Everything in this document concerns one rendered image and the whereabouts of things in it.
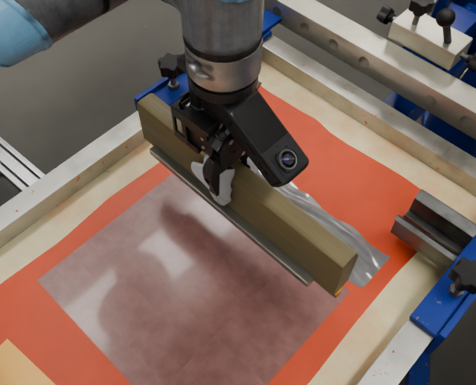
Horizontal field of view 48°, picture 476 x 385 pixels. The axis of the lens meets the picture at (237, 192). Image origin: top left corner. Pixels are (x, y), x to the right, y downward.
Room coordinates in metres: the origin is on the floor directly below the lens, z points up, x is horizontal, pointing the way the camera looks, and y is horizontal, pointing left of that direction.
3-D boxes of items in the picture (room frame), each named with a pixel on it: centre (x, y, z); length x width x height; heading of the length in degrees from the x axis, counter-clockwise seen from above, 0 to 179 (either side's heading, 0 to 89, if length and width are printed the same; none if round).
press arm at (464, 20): (0.77, -0.37, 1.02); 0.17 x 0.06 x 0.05; 136
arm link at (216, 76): (0.40, 0.02, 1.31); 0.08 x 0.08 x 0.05
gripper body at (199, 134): (0.41, 0.02, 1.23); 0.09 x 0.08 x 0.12; 46
